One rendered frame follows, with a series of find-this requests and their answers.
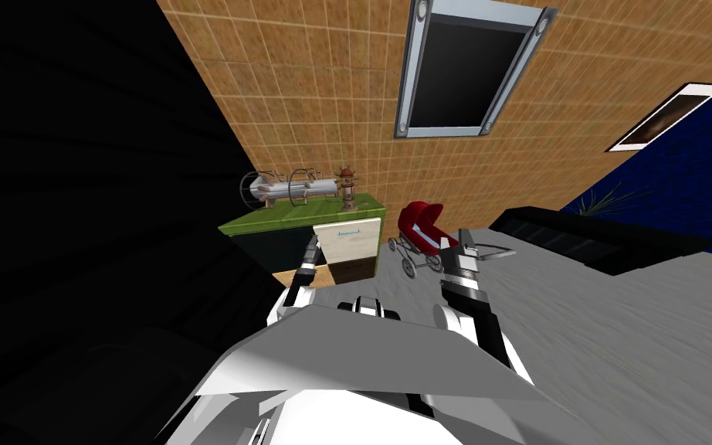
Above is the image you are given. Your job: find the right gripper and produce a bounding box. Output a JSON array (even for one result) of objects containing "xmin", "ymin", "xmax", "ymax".
[{"xmin": 442, "ymin": 228, "xmax": 481, "ymax": 283}]

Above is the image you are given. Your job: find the green cabinet with ornaments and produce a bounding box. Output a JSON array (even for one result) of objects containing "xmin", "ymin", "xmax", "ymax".
[{"xmin": 217, "ymin": 165, "xmax": 388, "ymax": 289}]

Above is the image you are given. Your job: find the red baby pram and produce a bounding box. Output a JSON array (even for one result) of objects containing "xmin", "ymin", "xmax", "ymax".
[{"xmin": 387, "ymin": 200, "xmax": 517, "ymax": 280}]

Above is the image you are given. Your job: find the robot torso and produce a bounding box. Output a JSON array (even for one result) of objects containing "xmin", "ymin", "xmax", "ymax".
[{"xmin": 159, "ymin": 296, "xmax": 588, "ymax": 445}]

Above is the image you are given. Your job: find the green spiky plant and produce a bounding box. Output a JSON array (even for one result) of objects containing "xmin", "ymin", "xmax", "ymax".
[{"xmin": 577, "ymin": 182, "xmax": 649, "ymax": 217}]

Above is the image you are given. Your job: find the grey framed window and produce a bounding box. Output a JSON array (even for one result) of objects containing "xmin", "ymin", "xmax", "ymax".
[{"xmin": 392, "ymin": 0, "xmax": 559, "ymax": 140}]

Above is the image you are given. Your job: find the white framed wall picture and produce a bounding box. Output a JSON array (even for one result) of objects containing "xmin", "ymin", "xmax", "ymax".
[{"xmin": 605, "ymin": 82, "xmax": 712, "ymax": 154}]

